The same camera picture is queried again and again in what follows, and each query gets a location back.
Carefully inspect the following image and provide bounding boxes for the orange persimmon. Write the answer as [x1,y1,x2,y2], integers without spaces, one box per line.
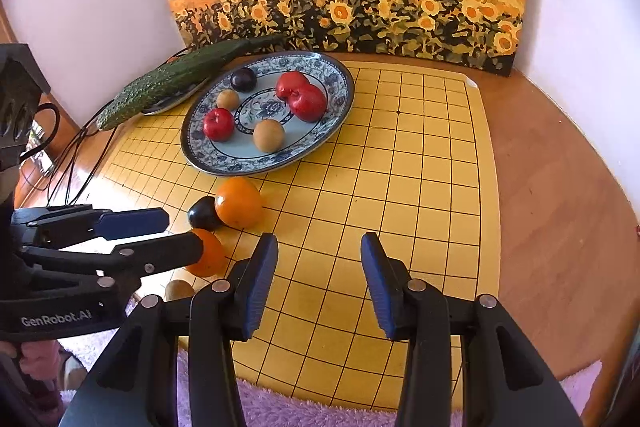
[215,177,264,229]
[185,228,226,278]

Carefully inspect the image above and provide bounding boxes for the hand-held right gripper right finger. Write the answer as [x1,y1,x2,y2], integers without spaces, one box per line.
[360,231,583,427]

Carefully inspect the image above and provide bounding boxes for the thin black cable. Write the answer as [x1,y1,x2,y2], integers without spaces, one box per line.
[47,122,121,208]

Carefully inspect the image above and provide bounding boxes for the yellow grid game board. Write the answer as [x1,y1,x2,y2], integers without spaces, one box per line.
[82,59,501,410]

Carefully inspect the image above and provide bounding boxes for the purple terry towel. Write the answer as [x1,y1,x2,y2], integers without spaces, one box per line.
[175,347,603,427]

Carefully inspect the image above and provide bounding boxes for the large red apple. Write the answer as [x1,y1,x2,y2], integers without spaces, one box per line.
[289,84,328,122]

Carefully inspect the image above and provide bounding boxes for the white terry towel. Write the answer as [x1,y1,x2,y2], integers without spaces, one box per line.
[60,327,123,358]

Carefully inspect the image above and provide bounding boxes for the tan kiwi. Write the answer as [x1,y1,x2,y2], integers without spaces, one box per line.
[252,119,286,154]
[165,279,196,302]
[216,89,241,112]

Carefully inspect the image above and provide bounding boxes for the small red apple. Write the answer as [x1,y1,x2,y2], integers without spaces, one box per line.
[202,108,236,142]
[275,71,312,102]

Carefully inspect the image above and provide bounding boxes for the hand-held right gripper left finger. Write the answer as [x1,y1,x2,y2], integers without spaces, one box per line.
[60,232,280,427]

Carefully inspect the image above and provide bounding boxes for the long green cucumber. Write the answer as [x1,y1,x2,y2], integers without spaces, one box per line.
[96,34,286,131]

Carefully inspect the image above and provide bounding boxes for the thick black cable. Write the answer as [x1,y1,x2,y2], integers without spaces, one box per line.
[22,103,61,158]

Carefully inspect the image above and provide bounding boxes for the blue and white patterned plate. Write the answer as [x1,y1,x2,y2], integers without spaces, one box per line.
[181,51,356,176]

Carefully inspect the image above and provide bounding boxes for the small dark-rimmed plate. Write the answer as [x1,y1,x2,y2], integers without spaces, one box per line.
[142,57,211,115]

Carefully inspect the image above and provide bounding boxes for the person's left hand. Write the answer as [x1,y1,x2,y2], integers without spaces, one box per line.
[0,339,63,383]

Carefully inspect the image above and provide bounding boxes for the dark purple plum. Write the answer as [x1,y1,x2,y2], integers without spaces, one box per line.
[230,68,258,92]
[187,196,223,232]

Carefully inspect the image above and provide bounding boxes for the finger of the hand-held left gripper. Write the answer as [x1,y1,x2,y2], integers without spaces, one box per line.
[11,204,171,248]
[17,231,205,293]

